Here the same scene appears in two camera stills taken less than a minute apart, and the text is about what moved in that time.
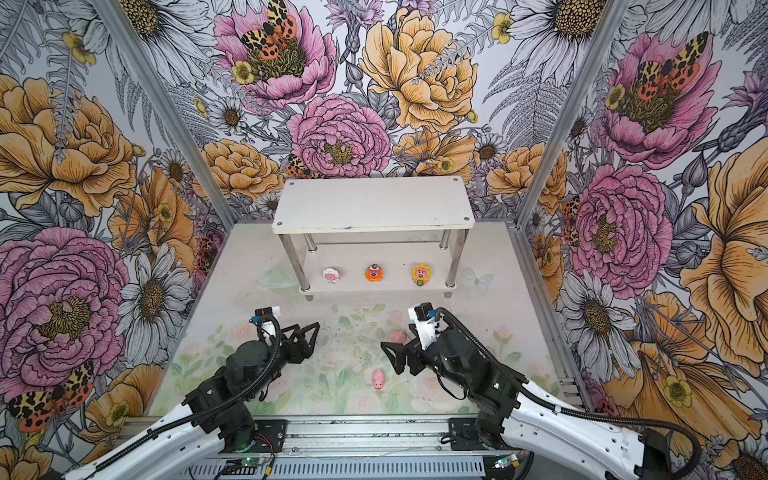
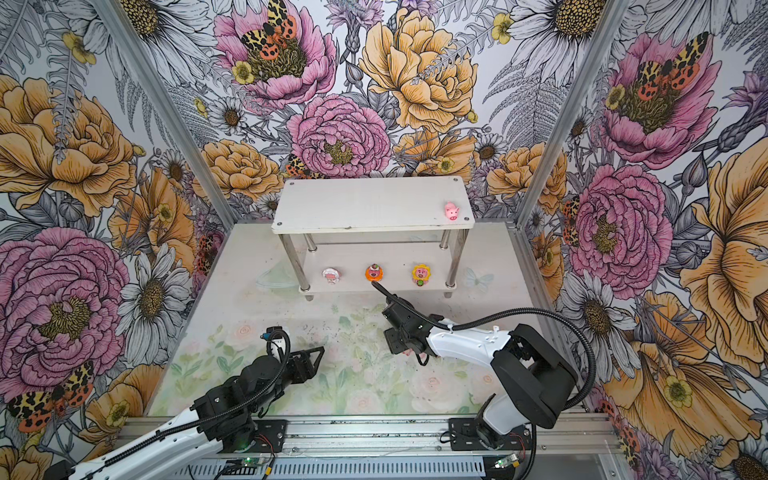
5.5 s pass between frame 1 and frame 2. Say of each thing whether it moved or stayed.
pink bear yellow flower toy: stayed
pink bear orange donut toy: stayed
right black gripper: moved
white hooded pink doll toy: stayed
